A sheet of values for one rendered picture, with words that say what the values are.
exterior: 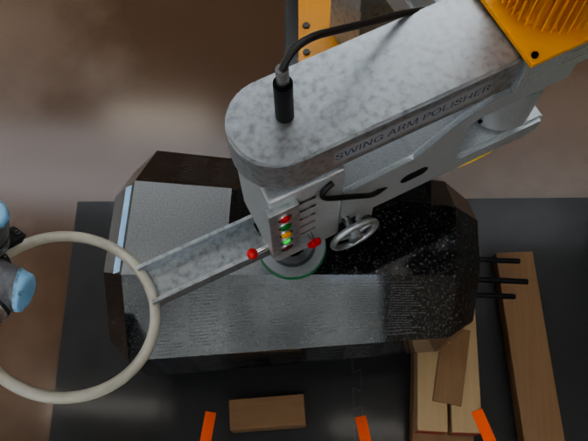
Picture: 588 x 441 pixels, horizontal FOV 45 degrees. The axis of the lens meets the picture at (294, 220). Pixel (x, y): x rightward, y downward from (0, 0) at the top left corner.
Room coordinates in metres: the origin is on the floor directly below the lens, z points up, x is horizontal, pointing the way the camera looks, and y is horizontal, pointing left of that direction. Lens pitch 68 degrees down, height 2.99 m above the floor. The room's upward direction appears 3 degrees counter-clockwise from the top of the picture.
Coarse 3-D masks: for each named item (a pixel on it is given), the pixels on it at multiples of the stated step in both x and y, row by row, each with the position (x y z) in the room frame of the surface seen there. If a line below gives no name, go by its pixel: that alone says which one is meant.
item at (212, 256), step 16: (240, 224) 0.74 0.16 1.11; (208, 240) 0.70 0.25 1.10; (224, 240) 0.71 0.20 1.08; (240, 240) 0.70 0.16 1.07; (256, 240) 0.70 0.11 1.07; (160, 256) 0.65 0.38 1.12; (176, 256) 0.66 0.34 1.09; (192, 256) 0.66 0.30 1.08; (208, 256) 0.66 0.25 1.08; (224, 256) 0.65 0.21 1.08; (240, 256) 0.65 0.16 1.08; (160, 272) 0.61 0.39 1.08; (176, 272) 0.61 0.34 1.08; (192, 272) 0.61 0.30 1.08; (208, 272) 0.61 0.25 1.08; (224, 272) 0.60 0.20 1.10; (160, 288) 0.57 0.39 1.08; (176, 288) 0.57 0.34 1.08; (192, 288) 0.56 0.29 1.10; (160, 304) 0.52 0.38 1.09
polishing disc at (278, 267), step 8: (304, 248) 0.73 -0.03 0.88; (312, 248) 0.73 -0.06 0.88; (320, 248) 0.73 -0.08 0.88; (272, 256) 0.71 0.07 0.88; (288, 256) 0.71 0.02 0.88; (296, 256) 0.71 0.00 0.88; (304, 256) 0.71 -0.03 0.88; (312, 256) 0.71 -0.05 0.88; (320, 256) 0.71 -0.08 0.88; (272, 264) 0.69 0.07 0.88; (280, 264) 0.69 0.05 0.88; (288, 264) 0.68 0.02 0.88; (296, 264) 0.68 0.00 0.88; (304, 264) 0.68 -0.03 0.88; (312, 264) 0.68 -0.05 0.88; (280, 272) 0.66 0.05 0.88; (288, 272) 0.66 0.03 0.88; (296, 272) 0.66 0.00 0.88; (304, 272) 0.66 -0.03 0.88
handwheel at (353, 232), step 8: (344, 224) 0.69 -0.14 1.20; (352, 224) 0.66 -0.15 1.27; (360, 224) 0.66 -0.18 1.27; (368, 224) 0.66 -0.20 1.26; (376, 224) 0.68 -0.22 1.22; (344, 232) 0.64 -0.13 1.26; (352, 232) 0.66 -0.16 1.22; (360, 232) 0.66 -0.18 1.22; (368, 232) 0.68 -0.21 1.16; (336, 240) 0.63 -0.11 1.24; (352, 240) 0.64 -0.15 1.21; (360, 240) 0.66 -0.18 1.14; (336, 248) 0.63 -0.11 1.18; (344, 248) 0.64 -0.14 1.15
